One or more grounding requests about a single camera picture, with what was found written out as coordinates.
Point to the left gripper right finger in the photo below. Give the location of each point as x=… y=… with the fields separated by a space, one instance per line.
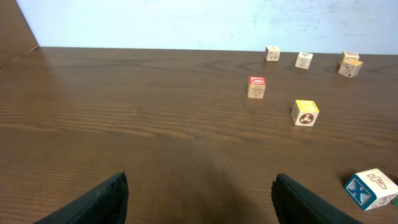
x=295 y=204

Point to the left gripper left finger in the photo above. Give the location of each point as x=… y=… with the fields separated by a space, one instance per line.
x=104 y=204

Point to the green edged white block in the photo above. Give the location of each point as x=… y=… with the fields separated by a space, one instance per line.
x=395 y=201

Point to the yellow top soccer block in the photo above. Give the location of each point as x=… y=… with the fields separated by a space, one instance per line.
x=304 y=113

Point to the red top block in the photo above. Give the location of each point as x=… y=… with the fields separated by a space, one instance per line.
x=256 y=87

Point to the white block number three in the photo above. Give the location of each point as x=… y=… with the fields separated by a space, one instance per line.
x=303 y=60

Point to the yellow top far block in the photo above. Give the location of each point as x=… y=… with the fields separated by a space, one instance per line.
x=350 y=67

